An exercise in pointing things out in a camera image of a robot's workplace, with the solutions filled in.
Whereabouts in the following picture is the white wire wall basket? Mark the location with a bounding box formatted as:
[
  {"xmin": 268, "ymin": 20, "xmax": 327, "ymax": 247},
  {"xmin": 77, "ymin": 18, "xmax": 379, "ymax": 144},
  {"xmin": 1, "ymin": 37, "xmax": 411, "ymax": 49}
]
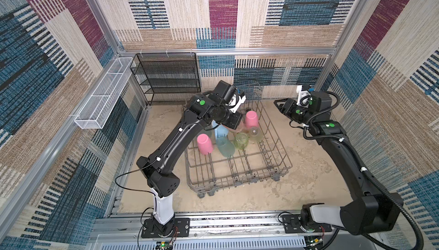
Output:
[{"xmin": 74, "ymin": 58, "xmax": 133, "ymax": 130}]

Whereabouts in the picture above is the light blue mug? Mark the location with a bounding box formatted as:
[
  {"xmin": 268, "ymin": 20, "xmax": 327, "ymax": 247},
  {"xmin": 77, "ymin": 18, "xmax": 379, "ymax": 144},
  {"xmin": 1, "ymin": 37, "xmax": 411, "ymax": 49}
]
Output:
[{"xmin": 214, "ymin": 125, "xmax": 229, "ymax": 139}]

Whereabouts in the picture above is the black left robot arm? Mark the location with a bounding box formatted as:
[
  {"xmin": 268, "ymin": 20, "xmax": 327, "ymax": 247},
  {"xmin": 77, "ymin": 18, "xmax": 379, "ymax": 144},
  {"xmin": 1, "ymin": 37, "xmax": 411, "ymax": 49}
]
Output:
[{"xmin": 136, "ymin": 80, "xmax": 246, "ymax": 234}]

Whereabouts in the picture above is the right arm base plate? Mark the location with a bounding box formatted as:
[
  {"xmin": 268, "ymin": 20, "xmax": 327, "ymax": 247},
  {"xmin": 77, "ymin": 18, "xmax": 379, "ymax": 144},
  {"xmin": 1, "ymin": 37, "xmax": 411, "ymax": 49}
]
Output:
[{"xmin": 278, "ymin": 213, "xmax": 333, "ymax": 234}]

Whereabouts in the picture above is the grey wire dish rack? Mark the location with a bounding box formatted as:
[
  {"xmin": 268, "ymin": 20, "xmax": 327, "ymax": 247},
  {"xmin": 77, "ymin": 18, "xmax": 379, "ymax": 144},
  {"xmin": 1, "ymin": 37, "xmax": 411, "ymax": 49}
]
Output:
[{"xmin": 185, "ymin": 84, "xmax": 292, "ymax": 198}]

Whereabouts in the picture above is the pink translucent cup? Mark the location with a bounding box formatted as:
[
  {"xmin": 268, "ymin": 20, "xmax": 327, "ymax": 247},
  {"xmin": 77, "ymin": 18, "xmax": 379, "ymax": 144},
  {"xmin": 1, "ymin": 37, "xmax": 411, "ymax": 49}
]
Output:
[{"xmin": 226, "ymin": 122, "xmax": 246, "ymax": 133}]

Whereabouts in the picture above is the black corrugated cable conduit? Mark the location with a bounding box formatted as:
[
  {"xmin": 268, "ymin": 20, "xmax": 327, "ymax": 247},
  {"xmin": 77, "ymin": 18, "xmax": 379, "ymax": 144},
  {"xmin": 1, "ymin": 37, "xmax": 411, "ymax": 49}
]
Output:
[{"xmin": 302, "ymin": 90, "xmax": 425, "ymax": 250}]

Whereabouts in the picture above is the yellow-green translucent cup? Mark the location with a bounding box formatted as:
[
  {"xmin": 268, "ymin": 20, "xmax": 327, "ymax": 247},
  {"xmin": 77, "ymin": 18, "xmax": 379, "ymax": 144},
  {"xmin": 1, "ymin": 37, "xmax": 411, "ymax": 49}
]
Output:
[{"xmin": 248, "ymin": 127, "xmax": 264, "ymax": 143}]

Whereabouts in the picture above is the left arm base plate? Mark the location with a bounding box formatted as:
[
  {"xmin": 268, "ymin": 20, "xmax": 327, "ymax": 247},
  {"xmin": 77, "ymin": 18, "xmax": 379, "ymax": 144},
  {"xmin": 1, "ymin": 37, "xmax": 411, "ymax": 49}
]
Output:
[{"xmin": 140, "ymin": 217, "xmax": 190, "ymax": 239}]

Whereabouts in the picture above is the magenta pink cup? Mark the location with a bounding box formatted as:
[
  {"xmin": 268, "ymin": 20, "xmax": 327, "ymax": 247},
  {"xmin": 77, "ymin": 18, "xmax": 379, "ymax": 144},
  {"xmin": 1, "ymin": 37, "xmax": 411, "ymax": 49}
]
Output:
[{"xmin": 197, "ymin": 133, "xmax": 214, "ymax": 155}]

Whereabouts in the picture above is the pink plastic cup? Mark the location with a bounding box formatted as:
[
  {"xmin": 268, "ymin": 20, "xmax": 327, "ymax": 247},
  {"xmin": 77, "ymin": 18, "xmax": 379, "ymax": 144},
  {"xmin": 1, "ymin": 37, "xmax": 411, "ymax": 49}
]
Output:
[{"xmin": 245, "ymin": 110, "xmax": 259, "ymax": 129}]

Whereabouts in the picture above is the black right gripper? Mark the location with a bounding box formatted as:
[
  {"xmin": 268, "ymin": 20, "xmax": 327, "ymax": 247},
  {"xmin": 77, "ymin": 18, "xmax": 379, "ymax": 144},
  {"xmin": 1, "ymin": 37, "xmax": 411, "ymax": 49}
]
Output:
[{"xmin": 273, "ymin": 97, "xmax": 315, "ymax": 125}]

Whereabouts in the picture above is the teal cup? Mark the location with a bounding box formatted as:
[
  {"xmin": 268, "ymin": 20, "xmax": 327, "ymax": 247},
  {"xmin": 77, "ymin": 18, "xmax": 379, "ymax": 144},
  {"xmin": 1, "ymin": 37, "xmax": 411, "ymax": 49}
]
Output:
[{"xmin": 216, "ymin": 136, "xmax": 236, "ymax": 157}]

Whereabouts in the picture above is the aluminium front rail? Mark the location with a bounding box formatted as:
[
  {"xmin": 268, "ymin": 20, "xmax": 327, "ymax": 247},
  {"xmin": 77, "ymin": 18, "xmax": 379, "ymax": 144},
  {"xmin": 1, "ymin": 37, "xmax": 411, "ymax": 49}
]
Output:
[{"xmin": 88, "ymin": 209, "xmax": 381, "ymax": 250}]

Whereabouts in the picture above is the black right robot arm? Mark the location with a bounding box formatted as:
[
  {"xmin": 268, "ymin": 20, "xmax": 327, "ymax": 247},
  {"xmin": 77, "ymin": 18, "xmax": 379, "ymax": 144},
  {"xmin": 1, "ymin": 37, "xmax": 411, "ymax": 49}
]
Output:
[{"xmin": 274, "ymin": 91, "xmax": 403, "ymax": 235}]

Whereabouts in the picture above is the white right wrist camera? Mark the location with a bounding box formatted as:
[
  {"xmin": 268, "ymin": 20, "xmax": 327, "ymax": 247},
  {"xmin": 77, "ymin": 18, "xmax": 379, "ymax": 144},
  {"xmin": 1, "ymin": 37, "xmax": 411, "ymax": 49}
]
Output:
[{"xmin": 296, "ymin": 85, "xmax": 314, "ymax": 107}]

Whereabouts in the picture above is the black mesh shelf unit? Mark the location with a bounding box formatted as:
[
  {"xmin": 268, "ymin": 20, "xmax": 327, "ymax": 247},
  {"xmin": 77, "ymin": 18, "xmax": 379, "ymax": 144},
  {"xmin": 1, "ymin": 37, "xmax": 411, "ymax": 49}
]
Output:
[{"xmin": 130, "ymin": 52, "xmax": 201, "ymax": 106}]

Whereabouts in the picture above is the green cup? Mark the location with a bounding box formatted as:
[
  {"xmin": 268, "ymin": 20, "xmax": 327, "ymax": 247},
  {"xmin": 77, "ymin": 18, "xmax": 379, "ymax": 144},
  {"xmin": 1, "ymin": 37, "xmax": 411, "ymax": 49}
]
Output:
[{"xmin": 233, "ymin": 132, "xmax": 249, "ymax": 151}]

